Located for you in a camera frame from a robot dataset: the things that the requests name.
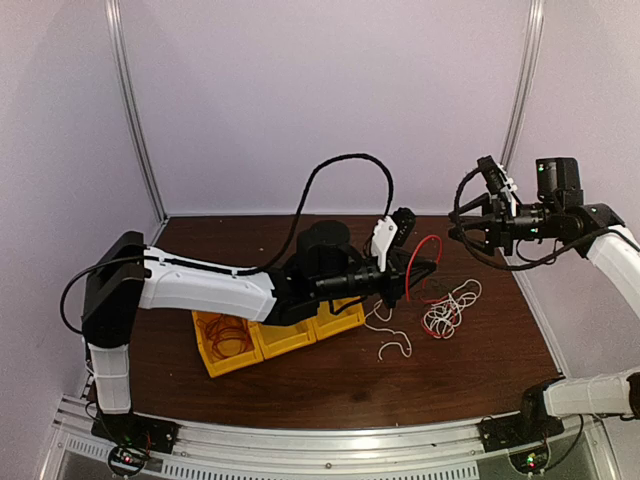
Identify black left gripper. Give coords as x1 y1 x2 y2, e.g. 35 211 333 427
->
314 251 437 309

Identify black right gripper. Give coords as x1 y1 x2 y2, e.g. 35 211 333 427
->
449 192 561 257

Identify white cable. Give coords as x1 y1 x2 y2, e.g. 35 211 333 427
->
362 299 414 361
422 278 484 340

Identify thin red cable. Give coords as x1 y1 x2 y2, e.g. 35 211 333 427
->
197 314 251 359

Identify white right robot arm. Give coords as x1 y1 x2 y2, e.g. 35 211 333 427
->
449 156 639 442

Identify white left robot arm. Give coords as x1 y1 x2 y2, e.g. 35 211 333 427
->
67 217 437 444

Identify yellow middle bin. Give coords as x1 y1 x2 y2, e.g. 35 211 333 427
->
250 321 317 359

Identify yellow bin near front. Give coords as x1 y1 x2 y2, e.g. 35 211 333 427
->
192 311 264 378

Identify right controller board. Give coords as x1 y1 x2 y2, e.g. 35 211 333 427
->
509 447 550 475

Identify controller board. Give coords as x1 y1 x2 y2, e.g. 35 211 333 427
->
106 446 149 477
509 447 550 475

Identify left controller board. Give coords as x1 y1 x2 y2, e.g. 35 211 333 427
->
106 446 149 477

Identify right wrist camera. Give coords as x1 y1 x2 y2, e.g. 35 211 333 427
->
477 156 518 217

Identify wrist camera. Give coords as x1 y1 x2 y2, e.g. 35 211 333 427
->
370 207 416 272
477 156 518 217

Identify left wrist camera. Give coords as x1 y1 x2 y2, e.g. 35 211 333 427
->
370 207 416 272

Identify black right camera cable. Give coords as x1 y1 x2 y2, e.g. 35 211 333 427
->
452 167 616 272

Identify black camera cable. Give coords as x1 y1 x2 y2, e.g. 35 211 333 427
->
452 167 616 272
259 153 395 274

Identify black left camera cable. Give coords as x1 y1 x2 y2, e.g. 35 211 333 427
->
259 153 395 274

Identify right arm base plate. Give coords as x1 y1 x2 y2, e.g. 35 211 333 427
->
477 413 565 453

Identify aluminium front rail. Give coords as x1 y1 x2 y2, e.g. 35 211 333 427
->
44 392 616 480

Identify aluminium corner post right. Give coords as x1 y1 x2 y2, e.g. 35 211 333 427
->
500 0 545 170

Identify aluminium corner post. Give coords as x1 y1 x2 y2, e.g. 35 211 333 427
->
500 0 545 170
104 0 168 222

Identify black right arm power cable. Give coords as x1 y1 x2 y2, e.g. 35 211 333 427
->
539 412 586 474

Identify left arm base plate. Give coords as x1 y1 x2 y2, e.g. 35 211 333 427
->
91 410 179 454

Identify aluminium corner post left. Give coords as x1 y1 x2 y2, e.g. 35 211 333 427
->
104 0 168 222

